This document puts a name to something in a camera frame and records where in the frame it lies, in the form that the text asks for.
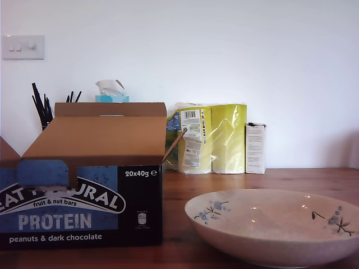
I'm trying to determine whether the small white printed carton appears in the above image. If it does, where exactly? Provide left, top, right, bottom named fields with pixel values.
left=245, top=122, right=268, bottom=175

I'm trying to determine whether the white floral ceramic plate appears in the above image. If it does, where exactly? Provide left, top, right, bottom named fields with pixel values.
left=184, top=189, right=359, bottom=267

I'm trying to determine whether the light blue tissue box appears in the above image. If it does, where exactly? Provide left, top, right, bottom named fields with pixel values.
left=95, top=95, right=131, bottom=104

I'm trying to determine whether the yellow-green paper towel pack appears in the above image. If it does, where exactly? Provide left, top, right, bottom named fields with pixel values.
left=164, top=102, right=248, bottom=175

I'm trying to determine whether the black and blue snackbar carton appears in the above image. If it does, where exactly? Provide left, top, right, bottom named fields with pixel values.
left=0, top=102, right=188, bottom=252

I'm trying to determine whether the white light switch plate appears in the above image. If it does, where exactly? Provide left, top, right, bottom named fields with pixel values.
left=2, top=34, right=45, bottom=61

